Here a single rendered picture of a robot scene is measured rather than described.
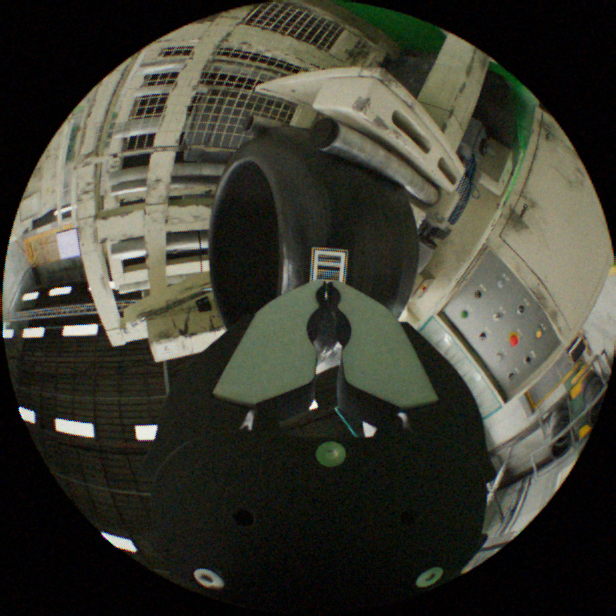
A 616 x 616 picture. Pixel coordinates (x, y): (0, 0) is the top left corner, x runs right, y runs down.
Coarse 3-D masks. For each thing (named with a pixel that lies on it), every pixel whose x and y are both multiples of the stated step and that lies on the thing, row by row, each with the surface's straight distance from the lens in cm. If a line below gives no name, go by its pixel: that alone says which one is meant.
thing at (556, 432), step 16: (608, 368) 391; (592, 384) 404; (560, 400) 468; (592, 400) 365; (560, 416) 408; (592, 416) 414; (544, 432) 495; (560, 432) 360; (544, 448) 363; (560, 448) 419; (576, 448) 390; (560, 464) 393
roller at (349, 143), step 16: (320, 128) 28; (336, 128) 26; (320, 144) 27; (336, 144) 27; (352, 144) 28; (368, 144) 30; (352, 160) 31; (368, 160) 31; (384, 160) 33; (400, 160) 38; (384, 176) 37; (400, 176) 38; (416, 176) 43; (416, 192) 46; (432, 192) 50
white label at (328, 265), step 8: (312, 248) 25; (320, 248) 25; (312, 256) 25; (320, 256) 25; (328, 256) 25; (336, 256) 25; (344, 256) 25; (312, 264) 25; (320, 264) 25; (328, 264) 25; (336, 264) 25; (344, 264) 25; (312, 272) 25; (320, 272) 25; (328, 272) 25; (336, 272) 25; (344, 272) 26; (312, 280) 26; (328, 280) 26; (344, 280) 26
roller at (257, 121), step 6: (246, 120) 53; (252, 120) 51; (258, 120) 52; (264, 120) 53; (270, 120) 54; (246, 126) 52; (252, 126) 51; (258, 126) 52; (264, 126) 52; (270, 126) 53; (276, 126) 53; (282, 126) 54; (288, 126) 55; (294, 126) 57; (252, 132) 53; (258, 132) 53
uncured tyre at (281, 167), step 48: (288, 144) 34; (240, 192) 69; (288, 192) 29; (336, 192) 27; (384, 192) 35; (240, 240) 75; (288, 240) 28; (336, 240) 26; (384, 240) 31; (240, 288) 73; (288, 288) 28; (384, 288) 32
